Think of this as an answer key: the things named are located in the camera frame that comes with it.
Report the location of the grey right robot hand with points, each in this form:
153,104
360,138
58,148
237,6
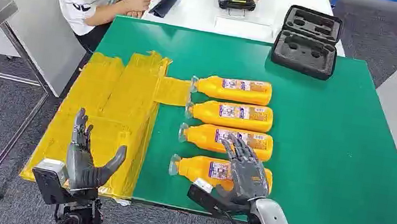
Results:
249,176

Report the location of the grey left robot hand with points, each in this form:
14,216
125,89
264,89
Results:
83,166

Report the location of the person's right hand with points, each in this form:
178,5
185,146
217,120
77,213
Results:
139,2

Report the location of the orange drink bottle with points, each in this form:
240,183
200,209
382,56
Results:
229,115
194,168
232,89
202,137

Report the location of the white table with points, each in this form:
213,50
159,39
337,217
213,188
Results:
196,14

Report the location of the yellow plastic sheet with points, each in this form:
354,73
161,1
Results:
117,107

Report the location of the green table mat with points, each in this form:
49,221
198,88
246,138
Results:
332,153

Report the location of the black handheld controller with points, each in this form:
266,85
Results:
236,1

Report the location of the grey slanted table panel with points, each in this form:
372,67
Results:
45,39

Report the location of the black foam-lined case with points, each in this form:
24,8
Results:
304,52

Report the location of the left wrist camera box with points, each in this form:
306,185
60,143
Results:
51,179

